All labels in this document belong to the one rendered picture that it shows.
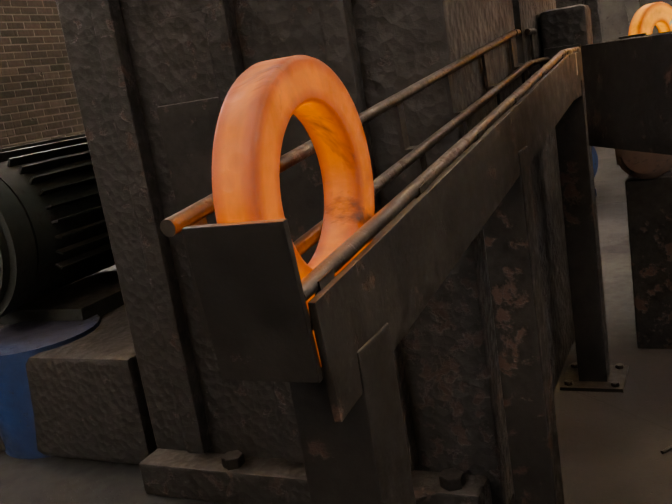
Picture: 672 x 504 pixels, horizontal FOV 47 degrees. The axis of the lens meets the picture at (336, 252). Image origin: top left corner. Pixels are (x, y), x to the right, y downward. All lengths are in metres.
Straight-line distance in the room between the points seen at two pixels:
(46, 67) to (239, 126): 8.55
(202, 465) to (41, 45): 7.79
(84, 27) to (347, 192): 0.93
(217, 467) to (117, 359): 0.33
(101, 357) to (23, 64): 7.26
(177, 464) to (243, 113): 1.12
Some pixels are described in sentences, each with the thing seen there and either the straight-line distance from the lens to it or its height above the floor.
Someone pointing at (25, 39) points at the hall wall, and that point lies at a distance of 8.91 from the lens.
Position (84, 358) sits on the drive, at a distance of 1.71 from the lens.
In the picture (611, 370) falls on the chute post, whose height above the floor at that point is 0.01.
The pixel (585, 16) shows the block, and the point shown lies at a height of 0.77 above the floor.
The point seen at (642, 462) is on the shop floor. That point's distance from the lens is 1.49.
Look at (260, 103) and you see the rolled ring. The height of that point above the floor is 0.72.
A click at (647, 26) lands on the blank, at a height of 0.73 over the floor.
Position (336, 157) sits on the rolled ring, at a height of 0.67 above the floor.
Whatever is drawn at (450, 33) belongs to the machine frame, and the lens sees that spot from 1.15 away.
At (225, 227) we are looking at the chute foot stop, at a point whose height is 0.65.
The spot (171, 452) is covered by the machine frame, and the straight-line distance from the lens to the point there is 1.60.
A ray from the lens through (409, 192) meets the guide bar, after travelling 0.65.
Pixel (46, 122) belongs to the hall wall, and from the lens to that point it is 8.87.
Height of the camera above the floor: 0.73
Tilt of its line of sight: 13 degrees down
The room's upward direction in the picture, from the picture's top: 9 degrees counter-clockwise
